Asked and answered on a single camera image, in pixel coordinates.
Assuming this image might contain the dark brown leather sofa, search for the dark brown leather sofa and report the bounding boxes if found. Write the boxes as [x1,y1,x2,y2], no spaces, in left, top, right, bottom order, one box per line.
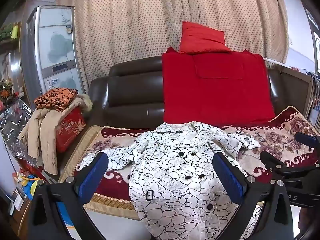
[86,55,315,130]

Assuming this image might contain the clear plastic wrap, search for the clear plastic wrap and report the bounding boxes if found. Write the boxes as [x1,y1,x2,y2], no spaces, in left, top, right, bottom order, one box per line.
[0,99,38,160]

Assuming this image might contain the green plants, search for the green plants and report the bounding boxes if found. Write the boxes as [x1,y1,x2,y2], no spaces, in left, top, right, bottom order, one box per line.
[0,22,21,41]

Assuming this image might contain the silver refrigerator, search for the silver refrigerator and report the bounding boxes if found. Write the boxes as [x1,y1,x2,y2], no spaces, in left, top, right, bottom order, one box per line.
[20,5,87,105]

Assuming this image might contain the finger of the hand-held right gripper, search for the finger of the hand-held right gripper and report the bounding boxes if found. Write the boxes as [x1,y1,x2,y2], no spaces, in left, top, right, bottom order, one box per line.
[294,132,320,151]
[259,151,320,178]

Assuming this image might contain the floral red beige blanket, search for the floral red beige blanket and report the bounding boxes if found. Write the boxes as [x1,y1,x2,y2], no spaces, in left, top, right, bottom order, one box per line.
[60,106,320,220]

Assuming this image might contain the blue yellow toy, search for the blue yellow toy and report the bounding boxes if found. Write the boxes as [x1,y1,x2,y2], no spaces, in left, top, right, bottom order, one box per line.
[17,172,46,199]

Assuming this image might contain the red pillow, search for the red pillow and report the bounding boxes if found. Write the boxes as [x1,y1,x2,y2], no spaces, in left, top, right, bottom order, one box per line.
[179,21,233,55]

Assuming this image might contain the beige fur-trimmed coat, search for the beige fur-trimmed coat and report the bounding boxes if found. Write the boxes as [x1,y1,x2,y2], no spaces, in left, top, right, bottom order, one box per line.
[19,94,93,175]

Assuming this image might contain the red printed box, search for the red printed box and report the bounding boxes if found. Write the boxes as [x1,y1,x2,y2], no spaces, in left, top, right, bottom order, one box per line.
[55,110,87,153]

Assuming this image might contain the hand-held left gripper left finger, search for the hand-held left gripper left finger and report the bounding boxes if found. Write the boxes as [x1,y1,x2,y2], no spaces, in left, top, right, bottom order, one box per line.
[27,152,109,240]

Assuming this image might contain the folded red blanket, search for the folded red blanket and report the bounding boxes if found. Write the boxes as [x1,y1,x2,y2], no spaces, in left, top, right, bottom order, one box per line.
[161,47,277,127]

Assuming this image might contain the white crackle-patterned coat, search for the white crackle-patterned coat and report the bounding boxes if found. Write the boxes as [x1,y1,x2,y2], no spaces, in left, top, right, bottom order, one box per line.
[79,121,262,240]

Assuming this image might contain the beige dotted curtain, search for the beige dotted curtain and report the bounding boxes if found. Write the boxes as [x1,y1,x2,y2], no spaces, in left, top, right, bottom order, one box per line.
[56,0,289,93]

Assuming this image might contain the artificial flower bouquet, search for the artificial flower bouquet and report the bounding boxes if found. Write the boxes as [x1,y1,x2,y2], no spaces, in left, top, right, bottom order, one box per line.
[0,77,22,105]

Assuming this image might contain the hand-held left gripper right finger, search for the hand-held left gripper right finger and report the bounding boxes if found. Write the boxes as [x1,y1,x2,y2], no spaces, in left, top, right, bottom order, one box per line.
[212,152,300,240]

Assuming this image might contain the orange black patterned cloth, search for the orange black patterned cloth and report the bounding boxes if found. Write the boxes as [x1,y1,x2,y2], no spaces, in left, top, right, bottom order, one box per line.
[34,88,79,112]

